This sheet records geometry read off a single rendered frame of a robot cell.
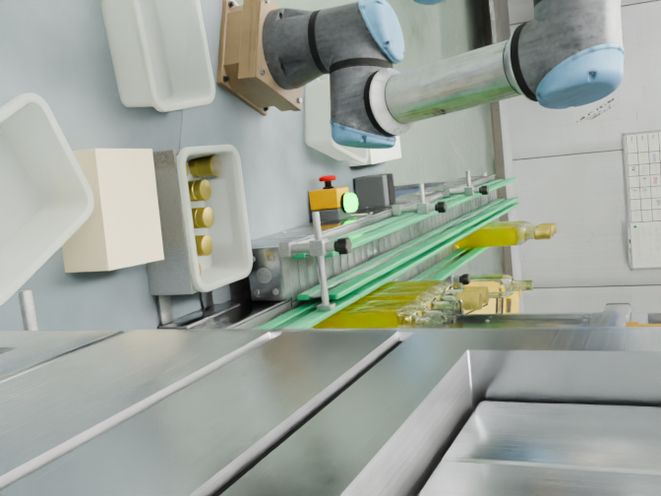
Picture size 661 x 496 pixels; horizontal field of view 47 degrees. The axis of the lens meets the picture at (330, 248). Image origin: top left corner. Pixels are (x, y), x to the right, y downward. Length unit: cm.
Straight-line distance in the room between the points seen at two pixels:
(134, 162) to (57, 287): 20
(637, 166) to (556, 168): 68
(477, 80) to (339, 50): 30
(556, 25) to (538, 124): 611
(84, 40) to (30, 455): 97
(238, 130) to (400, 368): 124
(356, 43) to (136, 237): 54
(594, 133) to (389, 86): 590
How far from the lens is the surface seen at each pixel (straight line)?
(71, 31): 117
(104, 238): 105
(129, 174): 109
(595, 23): 112
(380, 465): 21
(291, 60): 145
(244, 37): 146
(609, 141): 716
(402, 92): 129
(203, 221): 125
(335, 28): 141
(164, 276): 121
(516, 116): 725
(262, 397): 27
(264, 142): 158
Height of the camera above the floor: 151
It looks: 24 degrees down
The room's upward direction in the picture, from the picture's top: 87 degrees clockwise
